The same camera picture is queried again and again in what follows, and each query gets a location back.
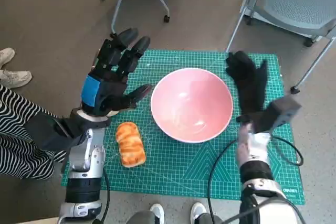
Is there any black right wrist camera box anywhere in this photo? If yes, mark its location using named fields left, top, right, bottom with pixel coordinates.
left=253, top=95, right=302, bottom=133

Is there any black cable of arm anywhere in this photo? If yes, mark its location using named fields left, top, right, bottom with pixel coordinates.
left=267, top=134, right=305, bottom=167
left=101, top=168, right=111, bottom=224
left=208, top=140, right=263, bottom=224

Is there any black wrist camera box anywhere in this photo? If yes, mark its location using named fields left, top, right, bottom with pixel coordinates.
left=26, top=112, right=89, bottom=162
left=253, top=95, right=302, bottom=133

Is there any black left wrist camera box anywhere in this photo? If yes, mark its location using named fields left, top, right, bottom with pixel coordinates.
left=26, top=112, right=89, bottom=162

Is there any black knitted gloved right hand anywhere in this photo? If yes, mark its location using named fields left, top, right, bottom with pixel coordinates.
left=225, top=50, right=269, bottom=118

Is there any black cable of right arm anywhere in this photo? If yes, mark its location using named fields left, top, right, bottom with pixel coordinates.
left=267, top=134, right=305, bottom=167
left=208, top=140, right=263, bottom=224

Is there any pink bowl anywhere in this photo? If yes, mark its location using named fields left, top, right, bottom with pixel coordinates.
left=150, top=67, right=234, bottom=144

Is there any white wheeled cart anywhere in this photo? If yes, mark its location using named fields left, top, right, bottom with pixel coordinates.
left=241, top=0, right=326, bottom=48

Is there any person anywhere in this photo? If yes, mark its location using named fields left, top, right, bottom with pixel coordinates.
left=0, top=47, right=68, bottom=182

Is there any robot right leg white foot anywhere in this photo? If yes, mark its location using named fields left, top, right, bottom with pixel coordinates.
left=190, top=202, right=224, bottom=224

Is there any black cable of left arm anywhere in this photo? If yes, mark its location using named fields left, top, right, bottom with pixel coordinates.
left=101, top=168, right=111, bottom=224

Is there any orange braided toy bread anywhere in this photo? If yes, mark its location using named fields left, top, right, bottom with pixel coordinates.
left=115, top=122, right=147, bottom=168

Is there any green cutting mat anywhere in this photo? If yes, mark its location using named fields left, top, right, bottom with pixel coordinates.
left=60, top=48, right=307, bottom=206

